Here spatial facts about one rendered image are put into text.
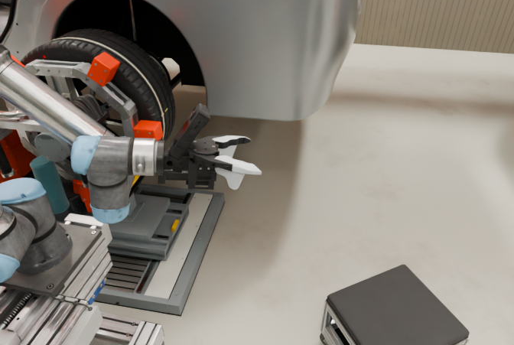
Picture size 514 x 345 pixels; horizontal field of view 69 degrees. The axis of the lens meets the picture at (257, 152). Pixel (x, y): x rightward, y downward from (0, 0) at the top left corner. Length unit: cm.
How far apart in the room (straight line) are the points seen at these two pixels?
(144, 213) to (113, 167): 140
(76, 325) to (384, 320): 104
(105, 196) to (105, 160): 9
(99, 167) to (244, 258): 149
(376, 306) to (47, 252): 115
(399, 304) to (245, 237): 97
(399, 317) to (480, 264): 93
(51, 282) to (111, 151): 49
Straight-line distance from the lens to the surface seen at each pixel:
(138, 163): 75
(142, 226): 207
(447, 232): 253
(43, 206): 109
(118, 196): 81
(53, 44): 169
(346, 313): 157
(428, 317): 165
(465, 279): 232
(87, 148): 76
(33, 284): 115
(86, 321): 114
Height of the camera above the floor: 162
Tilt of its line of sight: 33 degrees down
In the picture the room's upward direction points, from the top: straight up
